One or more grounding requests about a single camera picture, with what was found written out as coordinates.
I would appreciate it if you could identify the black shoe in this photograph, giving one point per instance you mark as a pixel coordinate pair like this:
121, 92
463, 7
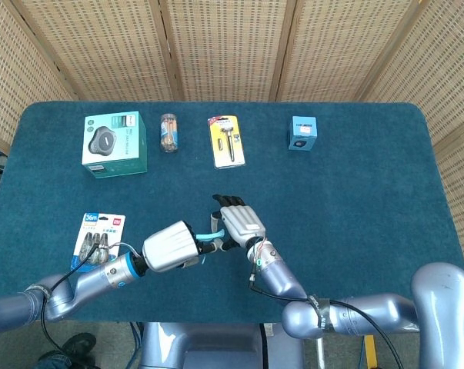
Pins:
75, 346

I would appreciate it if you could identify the teal felt table cloth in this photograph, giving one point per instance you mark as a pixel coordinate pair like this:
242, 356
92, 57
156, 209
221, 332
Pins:
331, 211

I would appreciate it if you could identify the blue-grey robot torso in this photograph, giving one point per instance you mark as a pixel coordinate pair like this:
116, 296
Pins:
201, 346

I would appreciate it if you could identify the green Philips speaker box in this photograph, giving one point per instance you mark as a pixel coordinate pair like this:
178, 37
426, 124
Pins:
114, 132

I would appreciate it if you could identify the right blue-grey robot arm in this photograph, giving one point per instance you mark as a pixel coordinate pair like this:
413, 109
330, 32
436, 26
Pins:
370, 315

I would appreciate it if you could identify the small blue speaker box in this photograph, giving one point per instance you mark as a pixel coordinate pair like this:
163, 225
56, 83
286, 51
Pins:
302, 132

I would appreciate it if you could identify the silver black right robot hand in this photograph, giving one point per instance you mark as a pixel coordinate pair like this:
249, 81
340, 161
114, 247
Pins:
241, 225

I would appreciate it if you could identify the yellow razor blister pack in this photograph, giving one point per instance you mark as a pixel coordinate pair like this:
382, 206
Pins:
225, 153

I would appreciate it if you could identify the small light blue object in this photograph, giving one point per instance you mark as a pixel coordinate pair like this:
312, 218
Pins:
212, 234

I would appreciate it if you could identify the woven bamboo screen panel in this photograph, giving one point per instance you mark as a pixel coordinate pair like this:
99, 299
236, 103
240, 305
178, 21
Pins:
343, 46
227, 46
447, 96
101, 46
16, 77

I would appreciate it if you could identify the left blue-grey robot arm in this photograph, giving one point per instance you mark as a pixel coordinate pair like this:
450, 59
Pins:
89, 282

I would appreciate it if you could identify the tape rolls blister pack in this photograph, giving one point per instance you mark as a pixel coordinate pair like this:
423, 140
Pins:
101, 227

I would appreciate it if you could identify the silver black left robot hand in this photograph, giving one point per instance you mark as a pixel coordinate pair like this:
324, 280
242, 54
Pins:
170, 246

